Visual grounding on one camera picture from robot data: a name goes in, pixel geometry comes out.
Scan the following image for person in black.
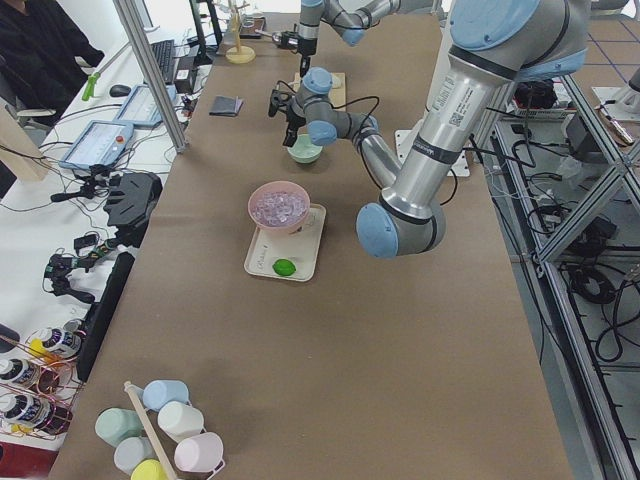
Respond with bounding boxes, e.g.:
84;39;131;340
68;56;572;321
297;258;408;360
1;0;105;126

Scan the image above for pink plastic cup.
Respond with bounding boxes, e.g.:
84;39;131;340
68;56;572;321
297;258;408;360
174;432;225;474

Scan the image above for teach pendant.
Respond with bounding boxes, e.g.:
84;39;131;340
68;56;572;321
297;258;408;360
58;120;134;170
114;84;162;129

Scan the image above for beige rabbit tray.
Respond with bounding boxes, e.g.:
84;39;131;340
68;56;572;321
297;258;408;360
244;204;326;282

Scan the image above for near teach pendant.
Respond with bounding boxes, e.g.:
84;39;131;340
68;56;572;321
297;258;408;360
58;120;134;170

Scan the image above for green plastic cup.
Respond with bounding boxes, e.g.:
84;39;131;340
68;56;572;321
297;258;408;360
94;408;143;447

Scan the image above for aluminium frame post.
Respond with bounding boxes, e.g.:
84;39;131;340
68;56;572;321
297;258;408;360
113;0;187;154

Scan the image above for wooden mug tree stand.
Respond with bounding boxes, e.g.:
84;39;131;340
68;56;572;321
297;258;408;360
221;0;255;64

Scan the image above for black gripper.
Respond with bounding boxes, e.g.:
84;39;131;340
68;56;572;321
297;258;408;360
268;88;306;147
278;29;318;76

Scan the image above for blue plastic cup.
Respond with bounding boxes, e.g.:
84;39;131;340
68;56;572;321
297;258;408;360
142;379;190;412

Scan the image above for grey folded cloth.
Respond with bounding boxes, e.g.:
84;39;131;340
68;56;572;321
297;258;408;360
208;95;244;117

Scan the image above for white plastic cup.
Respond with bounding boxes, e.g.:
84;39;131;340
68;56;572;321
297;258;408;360
157;401;204;443

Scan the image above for far teach pendant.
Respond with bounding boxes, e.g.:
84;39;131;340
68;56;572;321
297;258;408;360
114;84;162;129

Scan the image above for metal scoop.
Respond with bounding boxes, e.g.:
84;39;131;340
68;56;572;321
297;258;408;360
257;30;288;48

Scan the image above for bamboo cutting board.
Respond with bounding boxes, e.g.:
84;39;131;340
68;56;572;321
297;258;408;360
295;67;346;113

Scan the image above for green lime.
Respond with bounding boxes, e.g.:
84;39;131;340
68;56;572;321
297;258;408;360
272;258;297;277

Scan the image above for black computer mouse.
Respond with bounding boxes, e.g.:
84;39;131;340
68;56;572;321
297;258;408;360
109;84;131;98

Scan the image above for pink bowl of ice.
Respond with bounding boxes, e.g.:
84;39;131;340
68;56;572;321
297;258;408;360
247;181;311;234

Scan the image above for black keyboard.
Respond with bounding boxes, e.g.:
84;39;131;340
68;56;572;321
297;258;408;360
150;39;175;84

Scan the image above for mint green bowl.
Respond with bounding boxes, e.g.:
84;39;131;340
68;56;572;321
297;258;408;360
286;134;323;164

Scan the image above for copper wire bottle rack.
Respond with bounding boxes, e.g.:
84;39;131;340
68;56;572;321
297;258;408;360
1;327;84;440

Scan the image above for black bar on table edge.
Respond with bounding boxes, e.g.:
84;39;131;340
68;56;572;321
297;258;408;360
76;252;135;383

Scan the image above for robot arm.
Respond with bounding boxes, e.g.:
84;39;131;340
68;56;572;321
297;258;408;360
280;0;445;77
269;0;591;258

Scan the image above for grey plastic cup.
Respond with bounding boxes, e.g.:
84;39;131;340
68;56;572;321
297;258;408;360
113;437;156;475

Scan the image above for yellow plastic cup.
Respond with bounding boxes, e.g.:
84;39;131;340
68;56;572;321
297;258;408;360
130;459;168;480

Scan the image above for black device stand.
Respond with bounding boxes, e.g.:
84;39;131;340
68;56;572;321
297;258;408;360
103;172;163;248

